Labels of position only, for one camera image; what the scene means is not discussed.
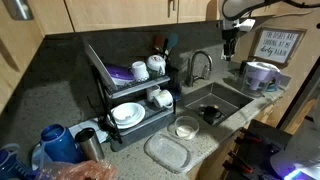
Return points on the dark robot mount platform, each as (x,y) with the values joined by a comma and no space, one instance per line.
(266,133)

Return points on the white mug with red print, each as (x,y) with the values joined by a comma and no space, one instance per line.
(156,63)

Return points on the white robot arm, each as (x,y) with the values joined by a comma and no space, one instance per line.
(233,6)

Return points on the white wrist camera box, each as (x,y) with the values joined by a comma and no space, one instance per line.
(246,25)

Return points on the blue dish soap bottle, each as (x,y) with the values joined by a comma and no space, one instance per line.
(178,95)

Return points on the black utensil holder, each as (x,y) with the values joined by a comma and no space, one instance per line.
(173,78)

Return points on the wooden side cabinet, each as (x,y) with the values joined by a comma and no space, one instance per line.
(16,50)

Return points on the plain white mug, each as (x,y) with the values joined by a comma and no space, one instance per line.
(139,70)
(152,93)
(164,99)

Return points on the curved metal faucet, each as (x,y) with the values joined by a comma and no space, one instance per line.
(190,71)

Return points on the wooden upper cabinets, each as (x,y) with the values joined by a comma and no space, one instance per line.
(123,13)

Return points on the black two-tier dish rack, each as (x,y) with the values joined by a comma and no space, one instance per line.
(140,85)

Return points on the stainless steel sink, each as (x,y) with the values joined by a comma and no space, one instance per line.
(220,96)

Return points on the white cutting board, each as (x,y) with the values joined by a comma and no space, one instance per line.
(98,65)

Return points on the blue plastic jug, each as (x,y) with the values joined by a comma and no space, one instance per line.
(61,143)

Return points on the black kitchen utensil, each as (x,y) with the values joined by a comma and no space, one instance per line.
(165,46)

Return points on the water filter pitcher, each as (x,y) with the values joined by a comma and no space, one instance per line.
(260,75)

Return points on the blue measuring pitcher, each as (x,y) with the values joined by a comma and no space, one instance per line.
(10,165)

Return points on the orange plastic bag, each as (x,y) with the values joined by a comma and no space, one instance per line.
(83,171)

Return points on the white bowl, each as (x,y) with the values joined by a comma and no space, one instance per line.
(125,111)

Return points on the teal spatula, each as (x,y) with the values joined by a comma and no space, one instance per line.
(172,40)

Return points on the framed kitchen sign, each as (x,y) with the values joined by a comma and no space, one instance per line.
(276,46)

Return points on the stacked white plates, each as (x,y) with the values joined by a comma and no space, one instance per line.
(135,124)

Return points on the stainless steel tumbler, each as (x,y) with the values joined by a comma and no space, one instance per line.
(91,146)

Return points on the purple bowl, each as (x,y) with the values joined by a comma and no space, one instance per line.
(120,73)

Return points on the white paper sheet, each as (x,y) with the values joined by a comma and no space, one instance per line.
(83,126)

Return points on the clear glass bowl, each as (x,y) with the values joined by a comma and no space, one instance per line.
(178,121)

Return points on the rectangular clear plastic container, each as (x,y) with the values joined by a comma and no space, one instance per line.
(168,153)

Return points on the red spatula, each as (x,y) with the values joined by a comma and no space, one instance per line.
(158,41)

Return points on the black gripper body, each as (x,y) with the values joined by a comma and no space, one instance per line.
(230,36)

